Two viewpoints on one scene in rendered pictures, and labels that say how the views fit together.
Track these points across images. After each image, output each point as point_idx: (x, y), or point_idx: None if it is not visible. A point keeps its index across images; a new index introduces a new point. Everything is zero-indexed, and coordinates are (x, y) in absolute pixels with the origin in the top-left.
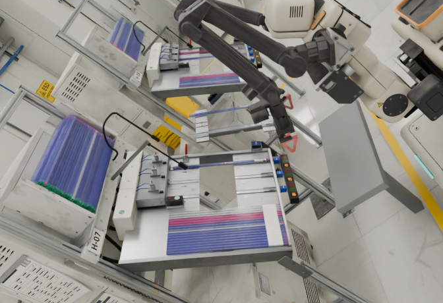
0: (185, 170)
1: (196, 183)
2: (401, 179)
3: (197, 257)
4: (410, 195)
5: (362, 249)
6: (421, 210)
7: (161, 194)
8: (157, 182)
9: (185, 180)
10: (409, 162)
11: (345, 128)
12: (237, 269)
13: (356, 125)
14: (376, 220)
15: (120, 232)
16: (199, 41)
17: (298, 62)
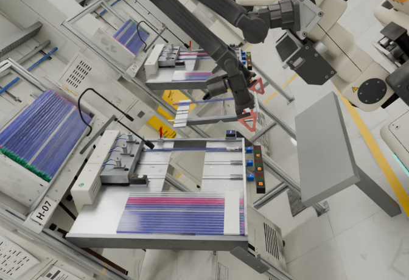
0: (157, 152)
1: (165, 165)
2: (379, 181)
3: (146, 238)
4: (386, 196)
5: (333, 250)
6: (398, 214)
7: (126, 171)
8: (125, 160)
9: (155, 162)
10: (388, 165)
11: (319, 120)
12: (199, 256)
13: (331, 117)
14: (350, 221)
15: (78, 205)
16: None
17: (258, 25)
